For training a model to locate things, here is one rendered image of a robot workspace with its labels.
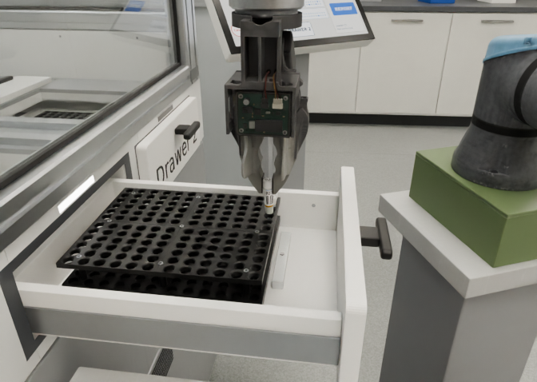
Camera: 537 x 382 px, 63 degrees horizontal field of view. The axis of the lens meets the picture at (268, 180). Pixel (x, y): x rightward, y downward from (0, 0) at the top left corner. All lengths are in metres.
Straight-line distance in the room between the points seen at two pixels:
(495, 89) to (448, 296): 0.36
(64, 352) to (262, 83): 0.39
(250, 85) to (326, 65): 3.02
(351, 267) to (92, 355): 0.39
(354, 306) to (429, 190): 0.51
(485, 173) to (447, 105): 2.90
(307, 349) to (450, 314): 0.47
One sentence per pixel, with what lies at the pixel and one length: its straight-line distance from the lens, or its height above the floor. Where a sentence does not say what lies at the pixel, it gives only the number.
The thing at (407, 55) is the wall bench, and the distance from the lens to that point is 3.51.
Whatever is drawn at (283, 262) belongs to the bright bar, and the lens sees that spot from 0.56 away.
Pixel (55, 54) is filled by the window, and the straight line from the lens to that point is 0.57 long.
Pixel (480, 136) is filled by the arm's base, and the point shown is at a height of 0.93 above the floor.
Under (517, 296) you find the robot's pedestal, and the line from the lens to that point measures 0.92.
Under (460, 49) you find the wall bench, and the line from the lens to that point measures 3.60.
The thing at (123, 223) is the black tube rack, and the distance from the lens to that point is 0.57.
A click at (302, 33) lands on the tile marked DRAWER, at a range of 1.38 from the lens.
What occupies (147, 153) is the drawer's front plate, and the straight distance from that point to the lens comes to 0.72.
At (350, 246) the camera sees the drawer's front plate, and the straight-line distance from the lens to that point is 0.46.
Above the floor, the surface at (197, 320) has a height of 0.88.
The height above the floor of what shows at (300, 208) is 0.87.
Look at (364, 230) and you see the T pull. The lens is 0.52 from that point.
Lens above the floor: 1.19
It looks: 27 degrees down
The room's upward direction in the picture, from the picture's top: straight up
